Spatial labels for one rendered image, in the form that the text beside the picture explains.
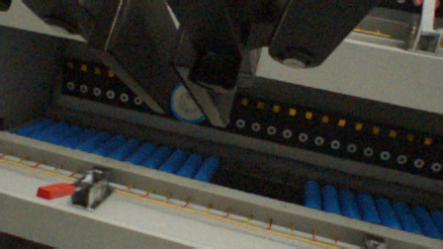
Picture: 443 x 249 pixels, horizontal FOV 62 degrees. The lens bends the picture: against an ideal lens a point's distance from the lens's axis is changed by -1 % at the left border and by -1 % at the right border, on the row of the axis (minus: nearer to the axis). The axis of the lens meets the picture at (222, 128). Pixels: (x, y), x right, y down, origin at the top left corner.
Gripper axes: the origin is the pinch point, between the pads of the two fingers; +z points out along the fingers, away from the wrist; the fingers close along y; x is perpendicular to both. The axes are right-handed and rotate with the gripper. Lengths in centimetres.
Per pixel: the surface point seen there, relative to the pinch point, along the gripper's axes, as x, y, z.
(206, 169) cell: 1.7, 3.1, 29.4
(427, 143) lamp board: -7.9, -21.4, 33.7
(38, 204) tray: 9.2, 16.1, 20.7
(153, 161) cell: 2.4, 9.0, 28.4
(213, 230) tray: 7.5, 0.0, 23.3
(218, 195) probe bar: 4.2, 0.5, 24.5
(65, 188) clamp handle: 6.8, 11.7, 16.6
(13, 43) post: -7.4, 30.5, 27.5
